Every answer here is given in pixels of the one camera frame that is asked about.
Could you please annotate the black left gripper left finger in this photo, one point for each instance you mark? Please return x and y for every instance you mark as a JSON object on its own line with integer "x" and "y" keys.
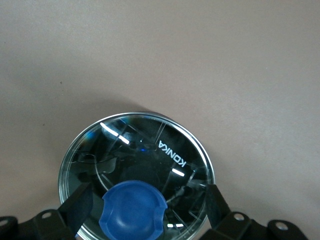
{"x": 80, "y": 200}

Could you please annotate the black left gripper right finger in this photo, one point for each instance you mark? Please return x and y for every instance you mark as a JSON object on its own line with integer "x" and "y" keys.
{"x": 213, "y": 202}

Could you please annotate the glass lid with blue knob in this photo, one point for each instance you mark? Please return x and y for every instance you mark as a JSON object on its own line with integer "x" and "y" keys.
{"x": 132, "y": 210}

